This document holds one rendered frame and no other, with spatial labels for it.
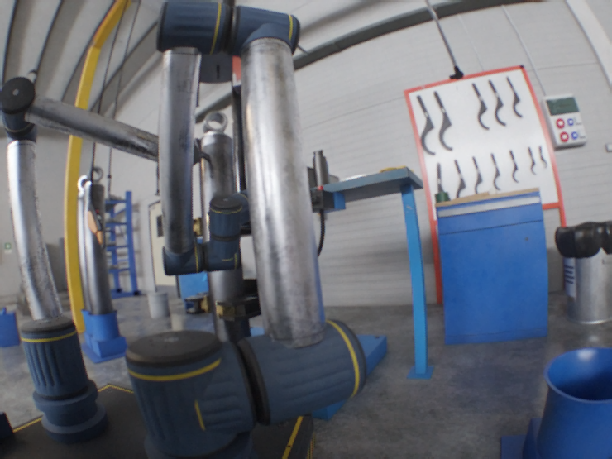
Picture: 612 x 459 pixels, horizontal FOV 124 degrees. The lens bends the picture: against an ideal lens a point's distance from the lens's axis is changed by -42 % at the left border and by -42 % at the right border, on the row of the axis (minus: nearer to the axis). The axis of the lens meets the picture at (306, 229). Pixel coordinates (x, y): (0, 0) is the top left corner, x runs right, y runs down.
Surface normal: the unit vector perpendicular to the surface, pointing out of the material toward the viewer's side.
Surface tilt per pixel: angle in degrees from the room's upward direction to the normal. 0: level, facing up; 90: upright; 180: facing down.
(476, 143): 90
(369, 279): 90
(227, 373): 47
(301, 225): 89
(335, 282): 90
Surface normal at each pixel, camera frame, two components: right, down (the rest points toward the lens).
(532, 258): -0.54, 0.00
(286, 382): 0.38, -0.36
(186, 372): 0.58, -0.11
